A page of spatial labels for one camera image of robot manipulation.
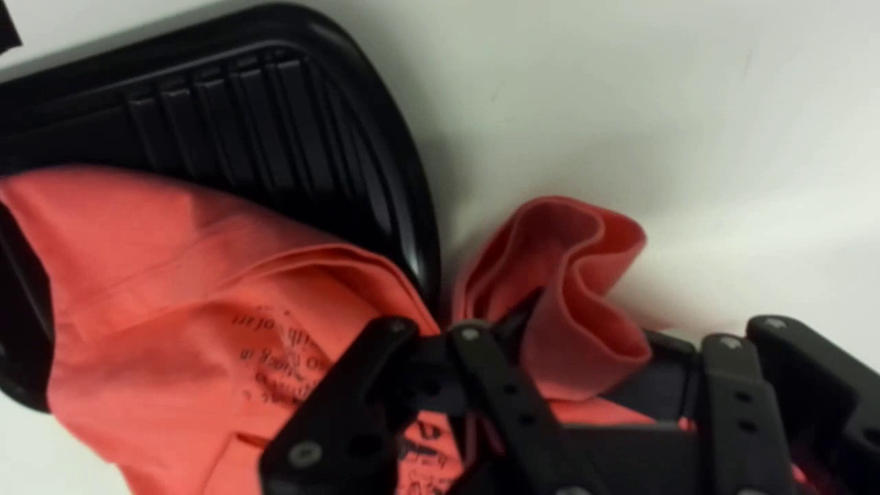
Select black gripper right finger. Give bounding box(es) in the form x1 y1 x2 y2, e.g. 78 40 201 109
641 313 880 495

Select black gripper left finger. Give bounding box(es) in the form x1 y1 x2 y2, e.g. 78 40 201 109
258 316 469 495

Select coral red sweatshirt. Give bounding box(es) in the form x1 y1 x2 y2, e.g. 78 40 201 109
0 165 653 495

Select black ribbed tray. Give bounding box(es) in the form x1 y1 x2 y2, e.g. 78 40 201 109
0 0 447 415

